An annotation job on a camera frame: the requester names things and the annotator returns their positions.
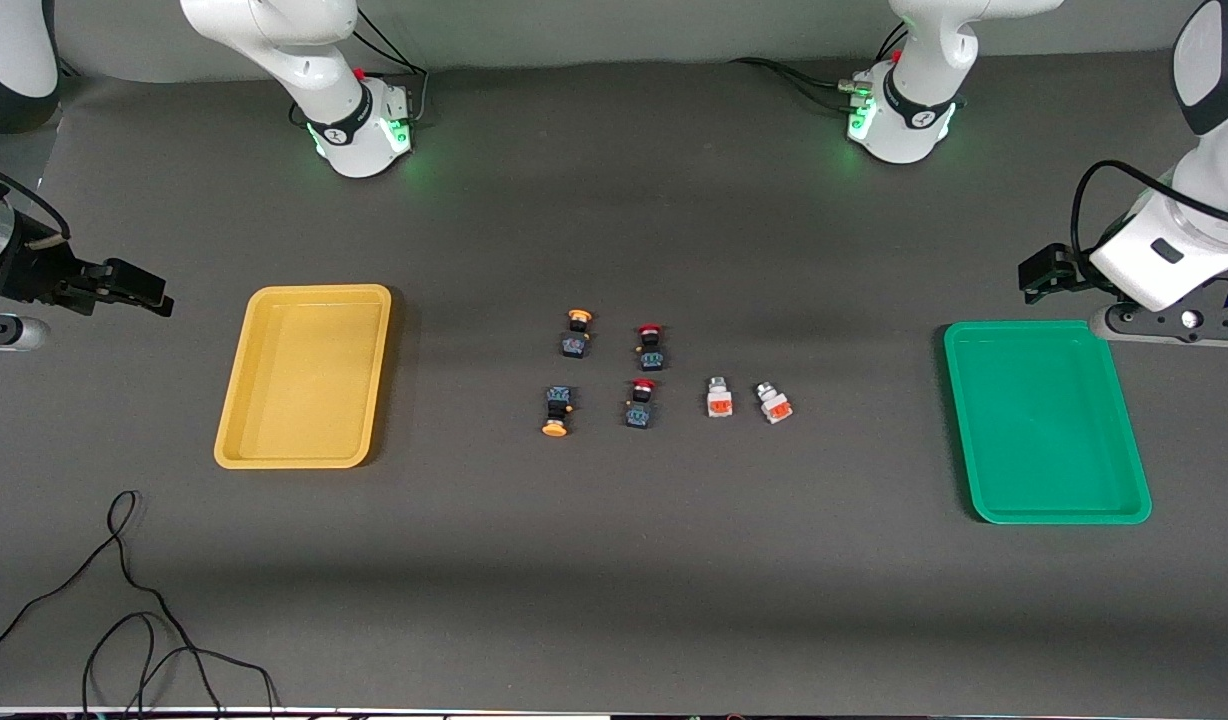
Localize green plastic tray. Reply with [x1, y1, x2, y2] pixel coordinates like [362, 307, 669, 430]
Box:
[943, 320, 1153, 525]

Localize yellow plastic tray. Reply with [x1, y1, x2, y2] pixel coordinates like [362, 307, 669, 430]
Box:
[214, 284, 393, 470]

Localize dark grey table mat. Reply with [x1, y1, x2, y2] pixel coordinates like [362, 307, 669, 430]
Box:
[0, 45, 1228, 716]

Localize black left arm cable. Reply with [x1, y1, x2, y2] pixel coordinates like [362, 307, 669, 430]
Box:
[1071, 160, 1228, 263]

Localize thin black loose cable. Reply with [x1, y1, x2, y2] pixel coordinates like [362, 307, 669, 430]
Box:
[0, 490, 280, 716]

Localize black left arm base cables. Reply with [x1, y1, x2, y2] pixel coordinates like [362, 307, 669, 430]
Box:
[729, 20, 910, 113]

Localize black arm base cables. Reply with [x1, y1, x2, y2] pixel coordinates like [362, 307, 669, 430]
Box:
[352, 8, 431, 126]
[729, 20, 910, 113]

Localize black right arm base cables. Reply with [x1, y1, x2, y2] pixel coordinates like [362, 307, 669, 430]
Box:
[352, 8, 431, 126]

